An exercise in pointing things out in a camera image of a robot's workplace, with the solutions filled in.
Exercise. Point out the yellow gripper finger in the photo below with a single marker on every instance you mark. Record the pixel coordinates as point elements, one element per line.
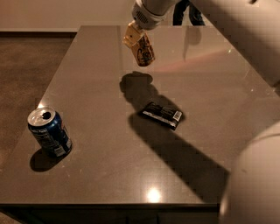
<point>133,34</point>

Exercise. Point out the person legs in background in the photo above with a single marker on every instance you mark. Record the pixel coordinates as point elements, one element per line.
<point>194,14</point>

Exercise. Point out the black snack bar wrapper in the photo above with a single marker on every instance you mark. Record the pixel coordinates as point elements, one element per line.
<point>166,116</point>

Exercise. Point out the blue soda can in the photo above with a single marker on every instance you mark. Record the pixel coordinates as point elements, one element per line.
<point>48,129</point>

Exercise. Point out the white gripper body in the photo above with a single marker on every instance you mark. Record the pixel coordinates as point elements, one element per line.
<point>144,17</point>

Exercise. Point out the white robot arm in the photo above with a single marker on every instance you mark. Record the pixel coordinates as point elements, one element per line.
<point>252,27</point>

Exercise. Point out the orange soda can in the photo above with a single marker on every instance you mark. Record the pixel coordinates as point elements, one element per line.
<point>143,51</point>

